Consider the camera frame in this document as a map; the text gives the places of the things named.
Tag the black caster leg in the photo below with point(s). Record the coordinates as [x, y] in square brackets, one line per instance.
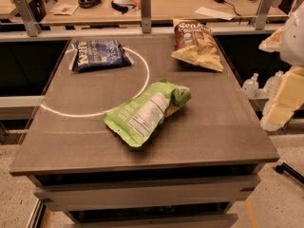
[284, 167]

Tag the left metal bracket post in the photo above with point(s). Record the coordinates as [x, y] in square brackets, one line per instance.
[32, 27]

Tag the blue chip bag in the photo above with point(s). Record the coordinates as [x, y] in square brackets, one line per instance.
[99, 54]

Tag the clear plastic bottle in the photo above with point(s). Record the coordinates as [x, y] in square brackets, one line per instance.
[272, 83]
[250, 86]

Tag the white paper sheet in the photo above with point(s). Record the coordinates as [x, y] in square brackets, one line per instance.
[215, 13]

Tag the small paper card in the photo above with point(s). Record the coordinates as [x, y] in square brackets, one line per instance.
[65, 9]

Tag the middle metal bracket post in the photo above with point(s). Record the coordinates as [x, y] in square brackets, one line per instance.
[146, 16]

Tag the brown yellow chip bag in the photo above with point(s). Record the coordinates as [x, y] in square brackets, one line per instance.
[195, 45]

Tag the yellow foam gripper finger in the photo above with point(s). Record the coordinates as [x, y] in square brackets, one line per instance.
[287, 96]
[272, 43]

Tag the black sunglasses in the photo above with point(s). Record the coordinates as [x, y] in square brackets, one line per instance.
[122, 7]

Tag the wooden background desk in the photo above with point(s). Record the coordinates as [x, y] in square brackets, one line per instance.
[162, 12]

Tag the metal bracket post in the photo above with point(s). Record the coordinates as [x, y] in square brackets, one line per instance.
[259, 21]
[146, 16]
[32, 27]

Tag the green chip bag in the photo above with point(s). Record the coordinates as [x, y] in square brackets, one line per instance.
[135, 120]

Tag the right metal bracket post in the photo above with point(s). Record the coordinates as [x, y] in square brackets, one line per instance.
[259, 21]

